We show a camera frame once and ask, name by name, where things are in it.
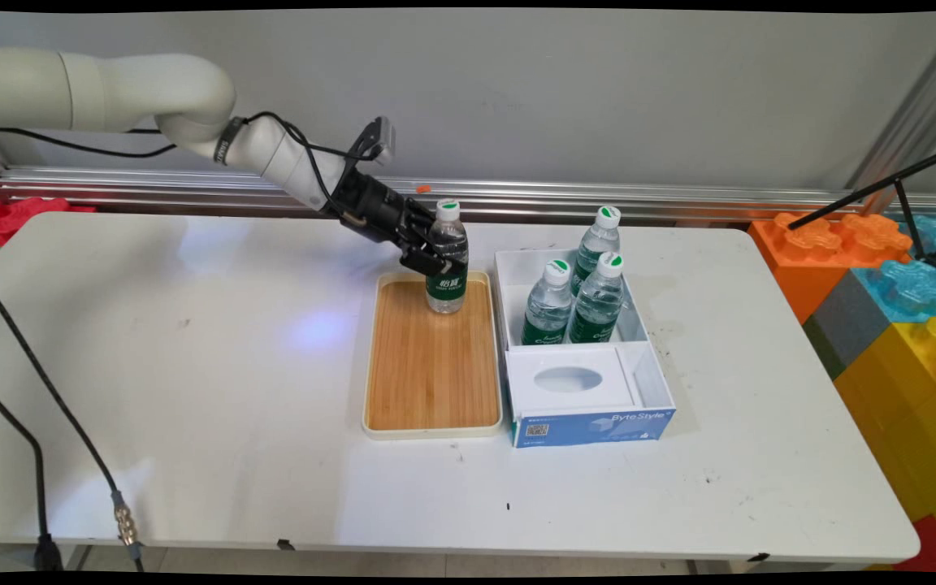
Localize light blue foam block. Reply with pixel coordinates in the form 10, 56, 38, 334
851, 258, 936, 325
894, 213, 936, 266

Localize red foam puzzle blocks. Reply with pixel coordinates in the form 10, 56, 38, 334
0, 195, 97, 247

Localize white and blue cardboard box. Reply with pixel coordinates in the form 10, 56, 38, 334
493, 247, 678, 449

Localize black cable with black plug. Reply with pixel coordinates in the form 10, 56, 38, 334
0, 369, 65, 573

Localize grey foam building block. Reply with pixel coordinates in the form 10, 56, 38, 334
802, 270, 896, 379

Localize horizontal aluminium frame rail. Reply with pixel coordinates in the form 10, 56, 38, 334
0, 166, 936, 226

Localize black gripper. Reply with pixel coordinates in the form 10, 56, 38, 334
325, 168, 470, 280

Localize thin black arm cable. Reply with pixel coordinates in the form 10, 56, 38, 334
0, 110, 381, 214

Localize green label water bottle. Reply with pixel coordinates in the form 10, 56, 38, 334
425, 199, 470, 315
570, 206, 622, 297
521, 259, 574, 346
567, 252, 626, 345

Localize orange foam building block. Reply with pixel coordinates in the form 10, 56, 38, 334
747, 211, 914, 325

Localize black strap on arm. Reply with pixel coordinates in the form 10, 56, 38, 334
213, 115, 247, 167

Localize black cable with metal connector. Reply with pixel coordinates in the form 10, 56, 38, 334
0, 266, 147, 573

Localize slanted aluminium frame post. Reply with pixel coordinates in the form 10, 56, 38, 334
845, 15, 936, 217

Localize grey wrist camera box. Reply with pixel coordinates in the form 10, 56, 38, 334
366, 115, 397, 167

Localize black tripod stand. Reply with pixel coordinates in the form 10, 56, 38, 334
786, 141, 936, 275

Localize bamboo tray with cream rim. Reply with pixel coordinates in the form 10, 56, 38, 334
361, 270, 505, 442

